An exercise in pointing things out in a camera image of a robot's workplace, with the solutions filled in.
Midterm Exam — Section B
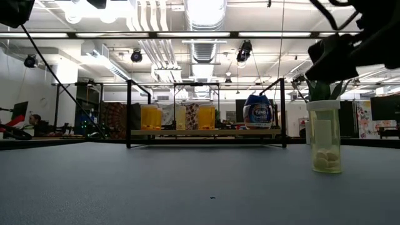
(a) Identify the blue Tums bottle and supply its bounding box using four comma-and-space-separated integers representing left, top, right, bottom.
242, 93, 274, 130

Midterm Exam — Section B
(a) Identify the black storage rack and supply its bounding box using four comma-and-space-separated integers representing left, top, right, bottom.
74, 84, 104, 138

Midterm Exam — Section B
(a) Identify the black background rig frame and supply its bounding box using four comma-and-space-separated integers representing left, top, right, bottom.
173, 82, 220, 129

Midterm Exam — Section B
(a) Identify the person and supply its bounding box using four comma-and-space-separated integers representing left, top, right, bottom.
27, 113, 57, 138

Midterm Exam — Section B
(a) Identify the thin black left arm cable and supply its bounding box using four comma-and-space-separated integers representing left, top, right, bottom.
19, 24, 107, 140

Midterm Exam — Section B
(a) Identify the white duct with grille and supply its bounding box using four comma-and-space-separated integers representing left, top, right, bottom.
80, 39, 133, 81

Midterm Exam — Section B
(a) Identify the red angled bar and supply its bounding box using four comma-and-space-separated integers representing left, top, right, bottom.
0, 114, 25, 134

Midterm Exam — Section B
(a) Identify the green snake plant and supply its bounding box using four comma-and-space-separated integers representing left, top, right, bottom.
292, 76, 353, 103

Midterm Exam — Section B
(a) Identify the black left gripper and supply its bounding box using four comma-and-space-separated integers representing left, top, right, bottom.
86, 0, 107, 9

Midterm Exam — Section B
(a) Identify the brown floral cloth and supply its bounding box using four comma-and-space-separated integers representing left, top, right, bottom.
185, 102, 201, 131

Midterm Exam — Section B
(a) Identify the white floral cloth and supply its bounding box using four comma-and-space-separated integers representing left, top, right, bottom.
356, 99, 373, 139

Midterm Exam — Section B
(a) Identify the wooden shelf with black frame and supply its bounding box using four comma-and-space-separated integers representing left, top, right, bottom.
126, 77, 288, 149

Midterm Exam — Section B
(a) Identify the overhead LED light bar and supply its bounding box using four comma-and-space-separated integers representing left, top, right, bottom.
0, 31, 360, 39

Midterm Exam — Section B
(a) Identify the black ceiling-hung camera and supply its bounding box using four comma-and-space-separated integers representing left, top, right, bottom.
236, 39, 253, 63
130, 49, 144, 63
23, 54, 37, 69

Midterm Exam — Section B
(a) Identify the round silver ceiling duct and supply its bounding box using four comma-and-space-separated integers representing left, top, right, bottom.
183, 0, 228, 64

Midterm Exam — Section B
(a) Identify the dark mandala tapestry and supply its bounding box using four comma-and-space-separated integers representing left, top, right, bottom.
101, 101, 128, 139

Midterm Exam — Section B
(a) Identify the black standing panel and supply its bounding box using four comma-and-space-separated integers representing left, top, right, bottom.
340, 100, 359, 139

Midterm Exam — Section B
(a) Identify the yellow-green pill bottle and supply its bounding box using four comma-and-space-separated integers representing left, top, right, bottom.
306, 99, 343, 174

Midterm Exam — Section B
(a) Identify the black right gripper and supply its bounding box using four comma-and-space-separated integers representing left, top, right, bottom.
305, 31, 400, 84

